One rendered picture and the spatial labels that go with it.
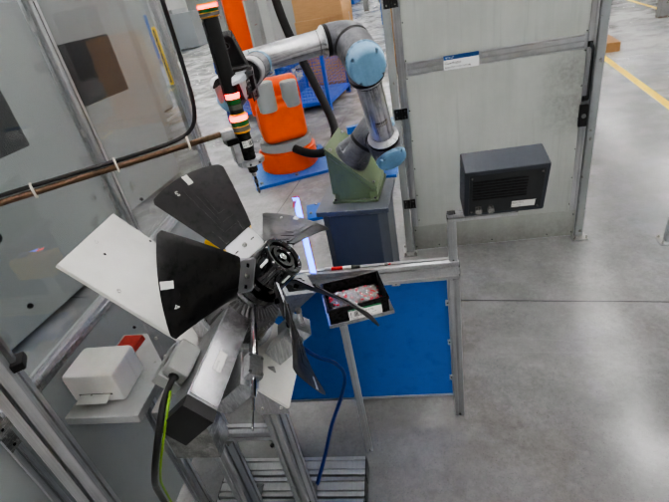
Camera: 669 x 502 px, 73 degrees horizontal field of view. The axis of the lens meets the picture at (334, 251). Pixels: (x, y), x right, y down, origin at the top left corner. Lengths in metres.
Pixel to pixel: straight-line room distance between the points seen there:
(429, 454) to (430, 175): 1.76
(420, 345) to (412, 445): 0.48
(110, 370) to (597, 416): 1.96
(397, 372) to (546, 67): 1.94
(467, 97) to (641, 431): 1.94
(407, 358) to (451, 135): 1.56
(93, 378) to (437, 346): 1.29
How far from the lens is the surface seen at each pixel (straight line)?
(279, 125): 5.07
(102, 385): 1.54
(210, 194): 1.29
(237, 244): 1.24
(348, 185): 1.90
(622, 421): 2.41
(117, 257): 1.32
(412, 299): 1.83
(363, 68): 1.43
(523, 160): 1.55
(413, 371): 2.10
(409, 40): 2.89
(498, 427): 2.28
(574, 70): 3.12
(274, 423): 1.55
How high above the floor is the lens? 1.82
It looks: 31 degrees down
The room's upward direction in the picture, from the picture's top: 11 degrees counter-clockwise
